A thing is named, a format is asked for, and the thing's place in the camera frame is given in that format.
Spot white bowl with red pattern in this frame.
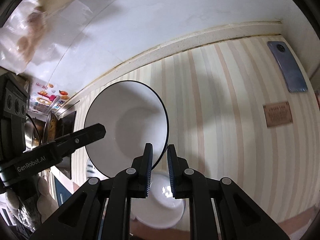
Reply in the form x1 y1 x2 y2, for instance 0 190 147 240
131 172 185 229

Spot white bowl with black rim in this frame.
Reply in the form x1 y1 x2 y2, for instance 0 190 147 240
84 81 169 178

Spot colourful sticker sheet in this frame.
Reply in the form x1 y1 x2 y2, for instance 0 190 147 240
29 79 70 115

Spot striped pastel table mat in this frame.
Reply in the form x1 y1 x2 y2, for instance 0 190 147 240
69 36 317 230

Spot brown label card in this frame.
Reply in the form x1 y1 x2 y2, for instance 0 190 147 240
263 101 293 128

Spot clear plastic bag with food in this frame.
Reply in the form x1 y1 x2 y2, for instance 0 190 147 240
1 0 73 74

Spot blue smartphone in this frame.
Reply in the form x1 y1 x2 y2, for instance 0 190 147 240
267 41 308 93

